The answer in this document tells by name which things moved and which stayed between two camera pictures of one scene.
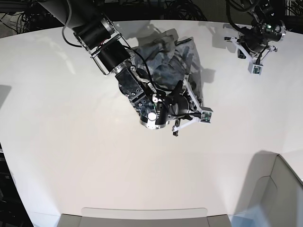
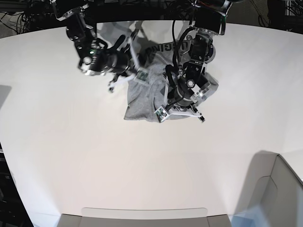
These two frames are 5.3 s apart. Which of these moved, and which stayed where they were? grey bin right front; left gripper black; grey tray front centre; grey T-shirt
Moved: left gripper black; grey T-shirt
Stayed: grey bin right front; grey tray front centre
